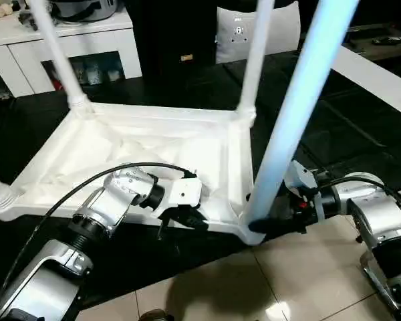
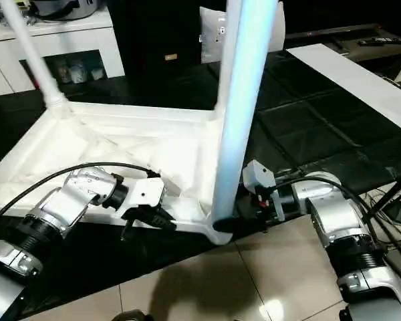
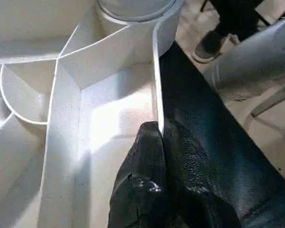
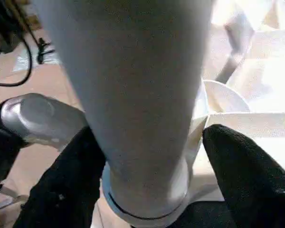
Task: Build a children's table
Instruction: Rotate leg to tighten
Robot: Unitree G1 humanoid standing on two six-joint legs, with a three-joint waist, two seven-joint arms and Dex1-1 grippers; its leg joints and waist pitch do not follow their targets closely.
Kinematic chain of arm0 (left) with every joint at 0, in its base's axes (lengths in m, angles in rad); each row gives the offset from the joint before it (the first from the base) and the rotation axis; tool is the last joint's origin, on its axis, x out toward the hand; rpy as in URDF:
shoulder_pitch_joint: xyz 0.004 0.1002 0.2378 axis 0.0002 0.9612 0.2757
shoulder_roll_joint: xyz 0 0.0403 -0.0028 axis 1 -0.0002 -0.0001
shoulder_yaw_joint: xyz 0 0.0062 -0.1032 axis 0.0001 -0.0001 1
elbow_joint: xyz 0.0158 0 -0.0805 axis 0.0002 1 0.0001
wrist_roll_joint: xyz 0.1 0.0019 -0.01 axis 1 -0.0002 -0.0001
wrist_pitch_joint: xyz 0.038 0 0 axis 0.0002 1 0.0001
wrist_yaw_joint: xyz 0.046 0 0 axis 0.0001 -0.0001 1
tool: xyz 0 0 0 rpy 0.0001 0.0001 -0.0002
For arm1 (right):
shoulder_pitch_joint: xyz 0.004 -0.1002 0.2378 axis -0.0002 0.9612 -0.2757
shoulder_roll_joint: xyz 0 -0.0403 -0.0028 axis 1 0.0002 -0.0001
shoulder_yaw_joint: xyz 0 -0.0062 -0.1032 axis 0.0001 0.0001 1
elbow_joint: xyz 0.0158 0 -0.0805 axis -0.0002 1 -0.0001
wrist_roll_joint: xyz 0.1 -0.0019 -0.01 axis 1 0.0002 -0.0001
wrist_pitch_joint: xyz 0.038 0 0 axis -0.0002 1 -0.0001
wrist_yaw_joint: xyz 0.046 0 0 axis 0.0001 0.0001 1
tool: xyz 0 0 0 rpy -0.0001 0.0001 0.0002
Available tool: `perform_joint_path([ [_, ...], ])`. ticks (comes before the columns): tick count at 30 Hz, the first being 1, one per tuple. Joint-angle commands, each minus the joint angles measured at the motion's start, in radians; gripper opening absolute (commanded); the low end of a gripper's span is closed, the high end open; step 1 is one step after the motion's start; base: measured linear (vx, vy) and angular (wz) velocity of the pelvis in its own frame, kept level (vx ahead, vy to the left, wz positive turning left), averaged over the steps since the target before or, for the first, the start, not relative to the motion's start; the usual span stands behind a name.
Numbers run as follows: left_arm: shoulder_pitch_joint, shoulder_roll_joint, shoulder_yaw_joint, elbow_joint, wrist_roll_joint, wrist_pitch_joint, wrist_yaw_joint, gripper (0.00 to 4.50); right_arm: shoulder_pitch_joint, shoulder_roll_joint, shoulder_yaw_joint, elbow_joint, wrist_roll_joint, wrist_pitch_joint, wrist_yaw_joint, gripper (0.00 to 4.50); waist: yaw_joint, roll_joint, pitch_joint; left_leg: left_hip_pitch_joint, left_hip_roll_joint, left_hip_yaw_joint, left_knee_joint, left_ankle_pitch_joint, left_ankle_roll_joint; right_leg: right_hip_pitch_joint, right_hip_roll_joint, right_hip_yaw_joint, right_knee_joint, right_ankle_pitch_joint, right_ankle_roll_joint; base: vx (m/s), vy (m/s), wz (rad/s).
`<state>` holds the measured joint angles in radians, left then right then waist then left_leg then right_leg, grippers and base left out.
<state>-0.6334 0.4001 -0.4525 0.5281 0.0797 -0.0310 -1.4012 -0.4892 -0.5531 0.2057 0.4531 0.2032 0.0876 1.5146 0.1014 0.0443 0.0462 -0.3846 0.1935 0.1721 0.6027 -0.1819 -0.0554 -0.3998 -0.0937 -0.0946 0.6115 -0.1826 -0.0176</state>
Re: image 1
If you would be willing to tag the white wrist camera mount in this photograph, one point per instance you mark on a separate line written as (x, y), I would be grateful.
(185, 194)
(304, 177)

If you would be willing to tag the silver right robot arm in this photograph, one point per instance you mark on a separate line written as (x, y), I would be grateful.
(374, 214)

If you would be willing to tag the white plastic table top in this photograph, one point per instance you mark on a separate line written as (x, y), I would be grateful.
(120, 133)

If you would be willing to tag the black remote control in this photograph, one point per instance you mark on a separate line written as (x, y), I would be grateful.
(389, 41)

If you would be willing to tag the black cabinet with gold label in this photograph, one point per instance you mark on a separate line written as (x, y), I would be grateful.
(170, 40)

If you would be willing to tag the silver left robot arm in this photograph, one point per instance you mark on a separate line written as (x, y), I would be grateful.
(103, 207)

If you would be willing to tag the black table mat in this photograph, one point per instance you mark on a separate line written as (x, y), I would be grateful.
(354, 117)

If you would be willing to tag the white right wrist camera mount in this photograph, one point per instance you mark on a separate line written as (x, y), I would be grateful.
(304, 177)

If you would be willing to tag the white flat board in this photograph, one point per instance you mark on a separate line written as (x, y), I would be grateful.
(381, 80)

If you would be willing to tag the white pillow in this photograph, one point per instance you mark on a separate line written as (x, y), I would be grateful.
(280, 30)

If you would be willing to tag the red bottle in cabinet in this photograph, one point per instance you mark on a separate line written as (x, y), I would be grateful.
(57, 82)

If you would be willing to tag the white plastic table leg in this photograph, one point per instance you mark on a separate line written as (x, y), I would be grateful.
(58, 60)
(255, 60)
(0, 197)
(304, 93)

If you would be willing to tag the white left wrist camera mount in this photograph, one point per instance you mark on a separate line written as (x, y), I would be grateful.
(185, 194)

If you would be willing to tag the dark low tv bench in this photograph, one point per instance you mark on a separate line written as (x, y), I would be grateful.
(387, 53)

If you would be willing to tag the white glass-door cabinet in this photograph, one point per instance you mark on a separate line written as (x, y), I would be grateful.
(87, 43)

